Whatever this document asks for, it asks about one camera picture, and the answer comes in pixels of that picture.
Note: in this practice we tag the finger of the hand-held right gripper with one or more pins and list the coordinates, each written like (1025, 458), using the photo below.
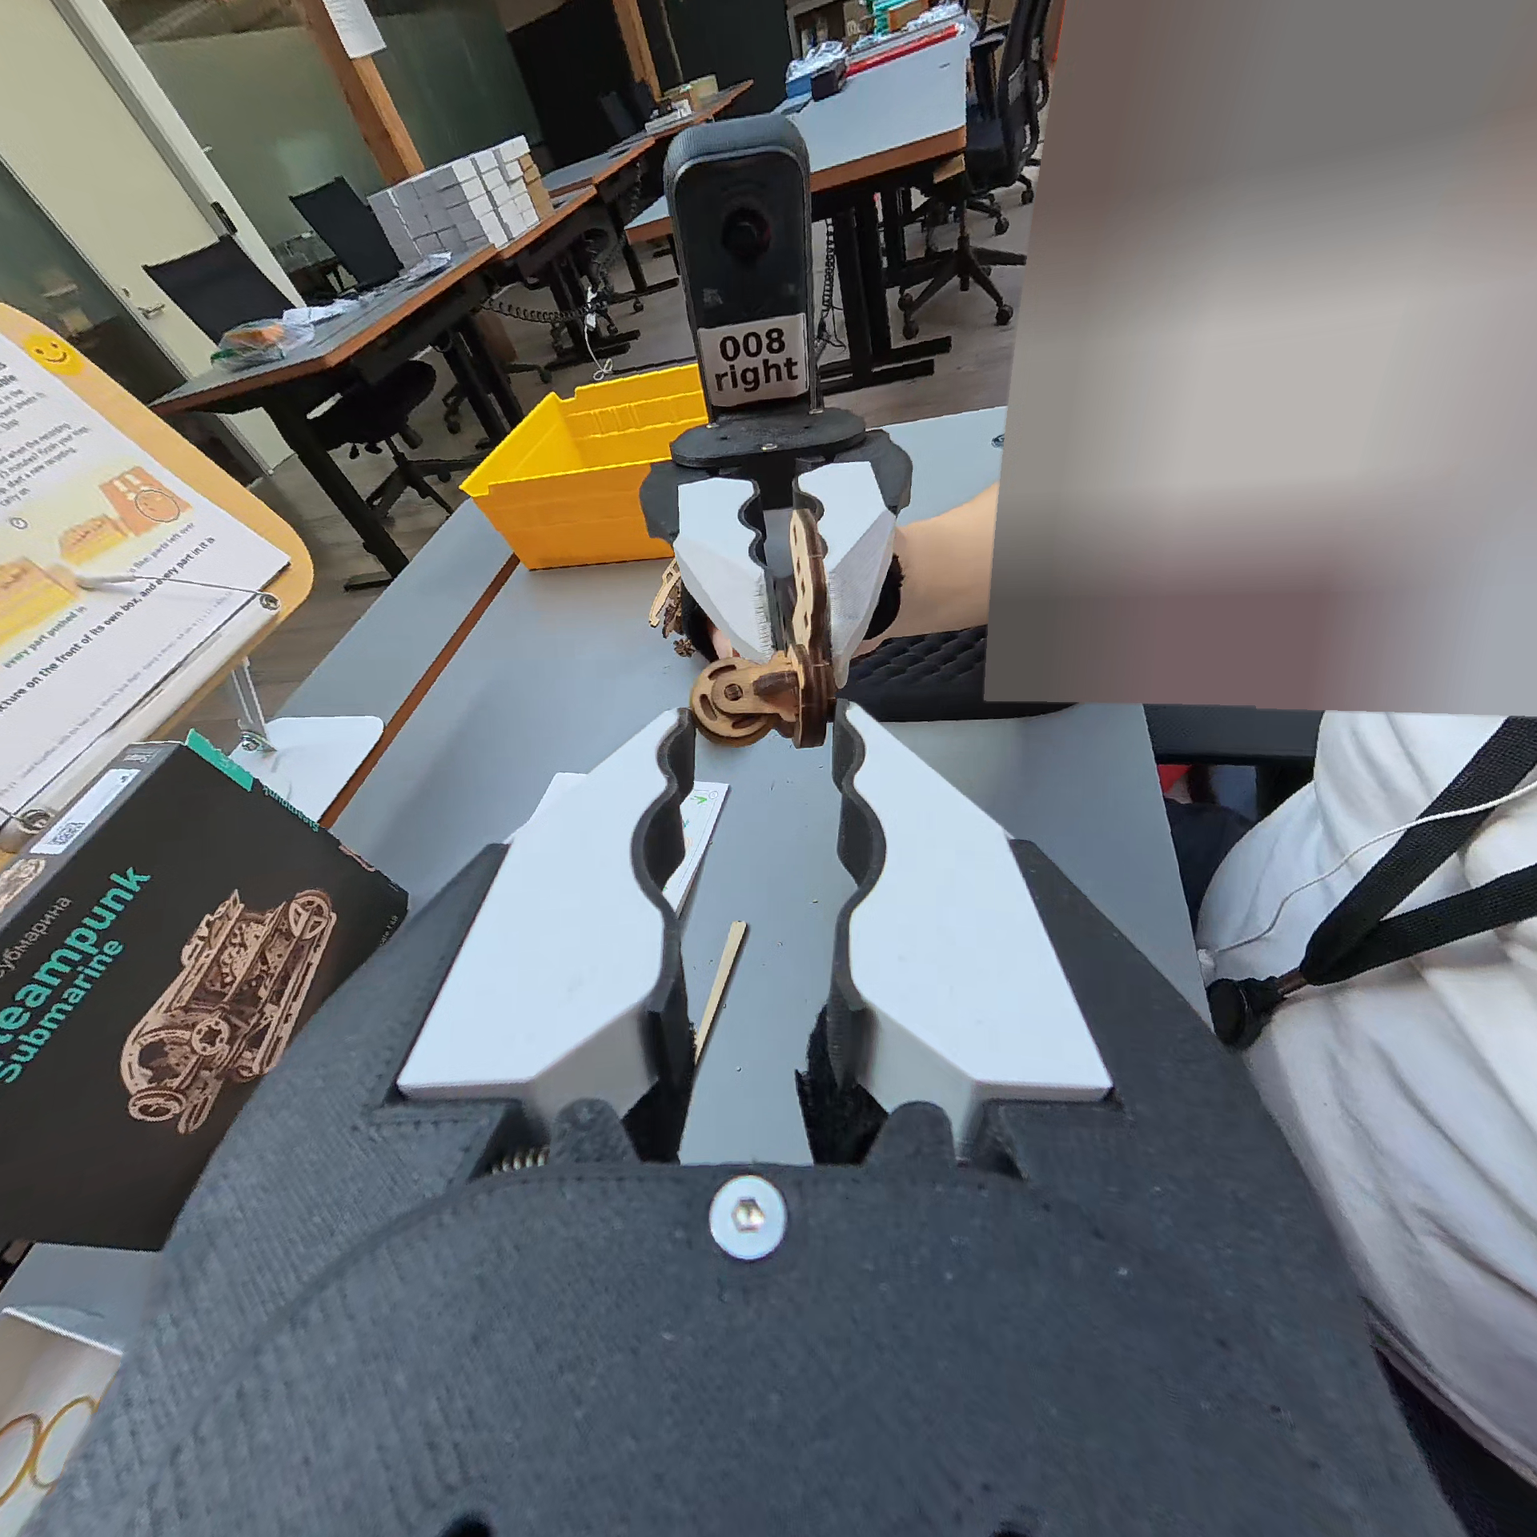
(715, 553)
(858, 541)

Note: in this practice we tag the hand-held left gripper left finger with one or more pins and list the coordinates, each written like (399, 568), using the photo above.
(552, 961)

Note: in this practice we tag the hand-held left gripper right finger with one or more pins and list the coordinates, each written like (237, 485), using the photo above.
(961, 961)

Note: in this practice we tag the plywood model frame part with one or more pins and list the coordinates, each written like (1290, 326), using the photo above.
(814, 601)

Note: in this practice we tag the wooden model wheel part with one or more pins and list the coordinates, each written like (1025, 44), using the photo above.
(732, 704)

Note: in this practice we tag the person's right forearm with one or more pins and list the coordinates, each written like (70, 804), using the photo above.
(949, 564)

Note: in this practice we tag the black model kit box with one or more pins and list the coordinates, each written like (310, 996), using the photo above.
(181, 1021)

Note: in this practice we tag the yellow plastic bin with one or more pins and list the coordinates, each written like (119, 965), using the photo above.
(601, 481)

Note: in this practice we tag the thin wooden stick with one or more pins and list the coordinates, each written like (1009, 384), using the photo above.
(725, 979)

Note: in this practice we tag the white paper card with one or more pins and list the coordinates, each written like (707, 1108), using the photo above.
(707, 830)

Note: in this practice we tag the grey-topped desk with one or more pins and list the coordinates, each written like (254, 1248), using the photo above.
(877, 121)

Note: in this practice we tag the stack of white boxes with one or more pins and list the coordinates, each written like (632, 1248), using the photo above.
(457, 199)

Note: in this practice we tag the black mesh office chair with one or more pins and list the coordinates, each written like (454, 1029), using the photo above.
(997, 133)

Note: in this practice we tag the white metal clipboard stand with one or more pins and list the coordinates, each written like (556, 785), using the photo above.
(324, 758)

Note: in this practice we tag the long wood-edged desk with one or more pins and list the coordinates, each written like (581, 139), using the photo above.
(395, 313)

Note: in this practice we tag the tan wooden clipboard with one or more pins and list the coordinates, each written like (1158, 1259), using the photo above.
(181, 675)

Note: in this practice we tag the printed paper on clipboard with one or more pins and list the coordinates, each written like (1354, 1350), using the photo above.
(109, 541)

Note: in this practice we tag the white cardboard tray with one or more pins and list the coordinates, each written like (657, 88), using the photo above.
(49, 1358)

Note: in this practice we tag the group of wooden rings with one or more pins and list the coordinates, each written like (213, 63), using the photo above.
(24, 1430)

